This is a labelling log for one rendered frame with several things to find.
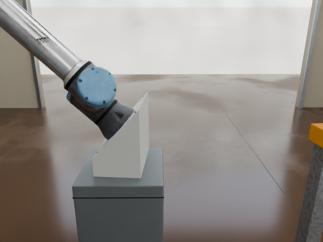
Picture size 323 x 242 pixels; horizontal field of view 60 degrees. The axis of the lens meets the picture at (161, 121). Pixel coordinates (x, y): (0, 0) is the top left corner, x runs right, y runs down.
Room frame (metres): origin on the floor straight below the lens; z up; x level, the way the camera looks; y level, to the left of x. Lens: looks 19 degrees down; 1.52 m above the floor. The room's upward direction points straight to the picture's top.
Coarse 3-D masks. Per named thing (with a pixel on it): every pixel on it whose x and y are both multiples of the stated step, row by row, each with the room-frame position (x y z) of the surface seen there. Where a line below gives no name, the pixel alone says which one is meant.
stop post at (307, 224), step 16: (320, 128) 1.14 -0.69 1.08; (320, 144) 1.12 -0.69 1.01; (320, 160) 1.13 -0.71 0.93; (320, 176) 1.11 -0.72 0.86; (304, 192) 1.19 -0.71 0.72; (320, 192) 1.11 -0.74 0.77; (304, 208) 1.16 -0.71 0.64; (320, 208) 1.11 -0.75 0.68; (304, 224) 1.14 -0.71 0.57; (320, 224) 1.12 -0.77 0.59; (304, 240) 1.12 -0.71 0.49
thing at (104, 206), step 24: (144, 168) 1.20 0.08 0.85; (96, 192) 1.04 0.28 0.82; (120, 192) 1.04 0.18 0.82; (144, 192) 1.05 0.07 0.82; (96, 216) 1.04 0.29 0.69; (120, 216) 1.04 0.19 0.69; (144, 216) 1.05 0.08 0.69; (96, 240) 1.04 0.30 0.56; (120, 240) 1.04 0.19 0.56; (144, 240) 1.04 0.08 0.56
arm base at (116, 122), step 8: (112, 104) 1.21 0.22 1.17; (120, 104) 1.24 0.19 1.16; (104, 112) 1.18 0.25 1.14; (112, 112) 1.18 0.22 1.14; (120, 112) 1.19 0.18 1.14; (128, 112) 1.20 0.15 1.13; (104, 120) 1.17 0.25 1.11; (112, 120) 1.16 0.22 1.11; (120, 120) 1.16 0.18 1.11; (104, 128) 1.17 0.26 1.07; (112, 128) 1.15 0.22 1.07; (104, 136) 1.19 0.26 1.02
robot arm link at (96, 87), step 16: (0, 0) 1.09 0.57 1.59; (0, 16) 1.07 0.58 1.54; (16, 16) 1.08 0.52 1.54; (32, 16) 1.13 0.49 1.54; (16, 32) 1.07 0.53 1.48; (32, 32) 1.07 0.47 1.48; (48, 32) 1.11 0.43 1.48; (32, 48) 1.07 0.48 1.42; (48, 48) 1.07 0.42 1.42; (64, 48) 1.10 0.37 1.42; (48, 64) 1.07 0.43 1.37; (64, 64) 1.06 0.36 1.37; (80, 64) 1.07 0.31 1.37; (64, 80) 1.06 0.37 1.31; (80, 80) 1.02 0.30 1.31; (96, 80) 1.04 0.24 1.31; (112, 80) 1.06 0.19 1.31; (80, 96) 1.01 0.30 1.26; (96, 96) 1.01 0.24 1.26; (112, 96) 1.04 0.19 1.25
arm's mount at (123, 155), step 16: (144, 96) 1.39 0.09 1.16; (144, 112) 1.27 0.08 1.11; (128, 128) 1.11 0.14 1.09; (144, 128) 1.26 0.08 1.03; (112, 144) 1.11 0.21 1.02; (128, 144) 1.11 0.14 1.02; (144, 144) 1.25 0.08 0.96; (96, 160) 1.12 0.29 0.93; (112, 160) 1.12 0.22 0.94; (128, 160) 1.11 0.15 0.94; (144, 160) 1.23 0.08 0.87; (96, 176) 1.12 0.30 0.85; (112, 176) 1.12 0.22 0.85; (128, 176) 1.11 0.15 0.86
